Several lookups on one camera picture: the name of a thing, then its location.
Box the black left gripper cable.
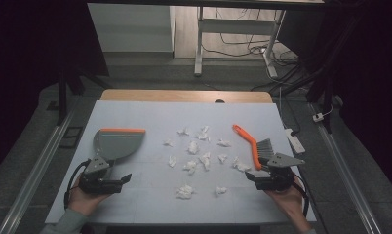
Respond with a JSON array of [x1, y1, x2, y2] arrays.
[[63, 159, 92, 210]]

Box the aluminium floor rail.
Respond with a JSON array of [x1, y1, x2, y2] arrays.
[[0, 108, 76, 234], [309, 103, 382, 234]]

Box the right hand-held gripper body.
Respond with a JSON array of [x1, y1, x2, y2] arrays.
[[255, 152, 306, 193]]

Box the dark curtain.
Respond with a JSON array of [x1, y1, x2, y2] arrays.
[[0, 0, 109, 170], [278, 0, 392, 189]]

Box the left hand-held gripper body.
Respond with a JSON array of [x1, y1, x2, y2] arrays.
[[78, 155, 124, 196]]

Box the white paper wads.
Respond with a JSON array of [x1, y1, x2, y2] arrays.
[[162, 125, 252, 200]]

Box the wooden table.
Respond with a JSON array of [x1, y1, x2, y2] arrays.
[[99, 89, 274, 104]]

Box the person's right hand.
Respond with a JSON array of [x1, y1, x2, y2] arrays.
[[264, 180, 310, 225]]

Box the orange brush with grey bristles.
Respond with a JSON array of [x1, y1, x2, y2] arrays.
[[232, 124, 277, 171]]

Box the white power strip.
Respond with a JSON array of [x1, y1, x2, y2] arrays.
[[284, 128, 306, 154]]

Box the bundle of black floor cables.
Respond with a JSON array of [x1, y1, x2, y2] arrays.
[[202, 8, 315, 94]]

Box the white desk frame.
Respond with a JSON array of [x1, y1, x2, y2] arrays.
[[193, 6, 287, 79]]

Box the light grey panel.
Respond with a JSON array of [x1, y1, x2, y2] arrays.
[[87, 3, 176, 54]]

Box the black metal stand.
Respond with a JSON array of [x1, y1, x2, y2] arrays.
[[56, 64, 104, 126], [305, 58, 343, 135]]

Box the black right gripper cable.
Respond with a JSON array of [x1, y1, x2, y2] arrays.
[[293, 174, 310, 218]]

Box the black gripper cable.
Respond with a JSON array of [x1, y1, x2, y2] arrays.
[[63, 159, 92, 210], [293, 174, 310, 218]]

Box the grey dustpan with orange edge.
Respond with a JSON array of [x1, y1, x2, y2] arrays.
[[92, 127, 147, 164]]

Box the person's left hand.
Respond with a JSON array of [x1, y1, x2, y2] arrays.
[[67, 180, 112, 217]]

